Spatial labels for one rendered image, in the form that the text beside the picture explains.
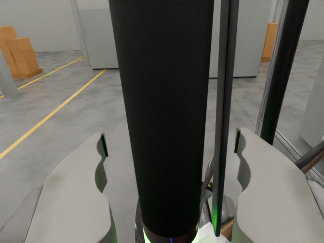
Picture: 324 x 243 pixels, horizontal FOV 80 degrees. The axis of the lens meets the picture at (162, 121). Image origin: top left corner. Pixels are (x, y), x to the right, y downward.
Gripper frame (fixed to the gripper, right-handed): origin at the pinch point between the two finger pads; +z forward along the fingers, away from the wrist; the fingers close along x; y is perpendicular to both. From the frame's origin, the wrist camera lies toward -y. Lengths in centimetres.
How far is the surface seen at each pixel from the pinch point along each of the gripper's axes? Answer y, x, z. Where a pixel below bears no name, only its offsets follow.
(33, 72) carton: 152, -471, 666
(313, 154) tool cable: 10.0, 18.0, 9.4
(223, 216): 51, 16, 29
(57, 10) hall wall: -50, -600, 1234
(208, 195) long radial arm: 55, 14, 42
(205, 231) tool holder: 11.0, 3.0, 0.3
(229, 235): 11.2, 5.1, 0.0
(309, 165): 11.2, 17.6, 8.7
